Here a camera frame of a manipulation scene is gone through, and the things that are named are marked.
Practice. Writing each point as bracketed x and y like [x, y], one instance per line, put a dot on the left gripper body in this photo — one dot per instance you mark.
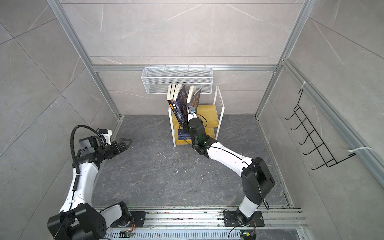
[110, 151]

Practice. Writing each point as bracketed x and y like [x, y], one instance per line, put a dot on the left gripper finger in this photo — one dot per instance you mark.
[119, 151]
[125, 142]

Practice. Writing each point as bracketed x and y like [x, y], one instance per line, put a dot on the purple guiguzi book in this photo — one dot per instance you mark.
[182, 99]
[193, 98]

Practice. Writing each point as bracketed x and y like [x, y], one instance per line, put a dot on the purple Guiguzi book front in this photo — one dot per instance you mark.
[182, 99]

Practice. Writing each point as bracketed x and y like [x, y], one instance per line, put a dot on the black wolf book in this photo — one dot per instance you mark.
[176, 105]

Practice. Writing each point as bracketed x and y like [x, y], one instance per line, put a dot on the navy book Mengxi label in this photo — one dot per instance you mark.
[182, 135]

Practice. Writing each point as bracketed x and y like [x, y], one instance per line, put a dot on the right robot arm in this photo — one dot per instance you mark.
[257, 180]

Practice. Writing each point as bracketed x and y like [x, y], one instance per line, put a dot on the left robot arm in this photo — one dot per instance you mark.
[77, 219]

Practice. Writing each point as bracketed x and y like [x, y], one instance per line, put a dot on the white wooden two-tier shelf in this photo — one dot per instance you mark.
[212, 116]

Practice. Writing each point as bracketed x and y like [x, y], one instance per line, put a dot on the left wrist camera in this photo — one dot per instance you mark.
[105, 136]

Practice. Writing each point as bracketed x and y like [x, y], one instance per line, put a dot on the white wire mesh basket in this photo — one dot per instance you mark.
[157, 79]

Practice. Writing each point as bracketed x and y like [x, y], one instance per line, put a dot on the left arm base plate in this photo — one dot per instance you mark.
[132, 218]

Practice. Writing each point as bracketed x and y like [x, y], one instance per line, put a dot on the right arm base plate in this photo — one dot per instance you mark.
[236, 218]

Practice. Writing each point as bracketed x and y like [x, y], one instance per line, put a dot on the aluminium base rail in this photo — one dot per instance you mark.
[211, 223]

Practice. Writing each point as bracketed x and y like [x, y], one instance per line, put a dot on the black wire hook rack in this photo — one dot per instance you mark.
[313, 136]

